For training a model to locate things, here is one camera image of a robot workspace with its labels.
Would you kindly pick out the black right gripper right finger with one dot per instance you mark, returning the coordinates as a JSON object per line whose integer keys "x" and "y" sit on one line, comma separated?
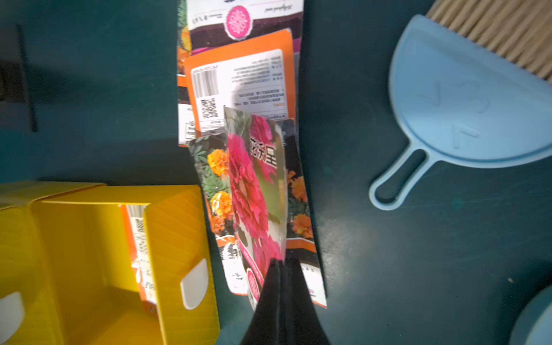
{"x": 302, "y": 325}

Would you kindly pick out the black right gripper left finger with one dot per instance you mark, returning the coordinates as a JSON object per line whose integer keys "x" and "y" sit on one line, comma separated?
{"x": 268, "y": 324}

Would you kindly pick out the pink hollyhock seed bag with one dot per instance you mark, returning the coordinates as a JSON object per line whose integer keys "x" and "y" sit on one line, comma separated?
{"x": 213, "y": 24}
{"x": 256, "y": 163}

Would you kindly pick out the orange marigold seed bag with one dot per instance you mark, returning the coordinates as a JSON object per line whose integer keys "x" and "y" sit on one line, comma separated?
{"x": 210, "y": 158}
{"x": 186, "y": 120}

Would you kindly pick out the yellow bottom drawer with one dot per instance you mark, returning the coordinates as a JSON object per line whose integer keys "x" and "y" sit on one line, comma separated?
{"x": 83, "y": 243}

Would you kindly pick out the yellow drawer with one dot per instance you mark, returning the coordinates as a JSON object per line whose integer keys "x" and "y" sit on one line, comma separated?
{"x": 83, "y": 243}
{"x": 28, "y": 310}

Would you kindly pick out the orange bordered seed bag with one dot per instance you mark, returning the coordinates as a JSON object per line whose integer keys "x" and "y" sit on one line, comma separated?
{"x": 256, "y": 76}
{"x": 134, "y": 225}

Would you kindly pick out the light blue dustpan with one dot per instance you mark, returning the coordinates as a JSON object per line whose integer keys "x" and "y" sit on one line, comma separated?
{"x": 459, "y": 103}

